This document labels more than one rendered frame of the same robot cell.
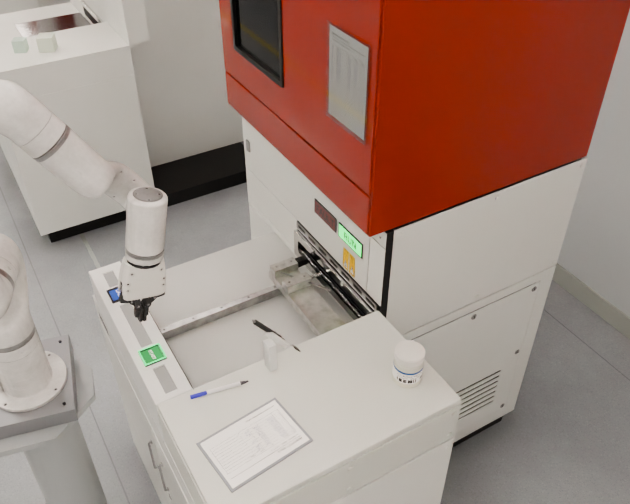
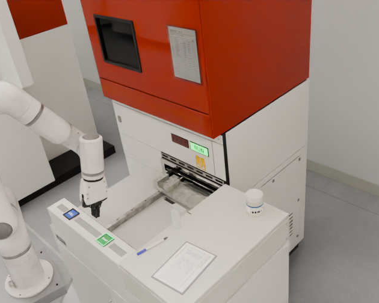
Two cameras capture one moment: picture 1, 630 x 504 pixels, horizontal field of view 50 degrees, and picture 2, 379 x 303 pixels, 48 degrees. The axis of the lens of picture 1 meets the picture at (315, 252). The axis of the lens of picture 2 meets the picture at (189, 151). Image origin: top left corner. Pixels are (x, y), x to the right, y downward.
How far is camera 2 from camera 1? 0.34 m
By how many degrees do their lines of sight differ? 11
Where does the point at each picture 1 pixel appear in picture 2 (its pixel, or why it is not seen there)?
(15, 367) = (24, 267)
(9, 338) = (19, 247)
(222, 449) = (167, 275)
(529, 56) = (272, 24)
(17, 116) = (15, 99)
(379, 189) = (214, 109)
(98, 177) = (64, 129)
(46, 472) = not seen: outside the picture
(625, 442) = (368, 238)
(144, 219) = (92, 150)
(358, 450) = (244, 254)
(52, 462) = not seen: outside the picture
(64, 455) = not seen: outside the picture
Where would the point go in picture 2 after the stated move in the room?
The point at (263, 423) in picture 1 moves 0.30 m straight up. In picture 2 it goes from (185, 255) to (174, 193)
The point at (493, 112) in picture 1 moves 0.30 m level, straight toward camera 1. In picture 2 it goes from (261, 58) to (270, 86)
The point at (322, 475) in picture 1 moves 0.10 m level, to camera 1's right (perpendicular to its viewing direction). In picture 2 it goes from (229, 272) to (255, 264)
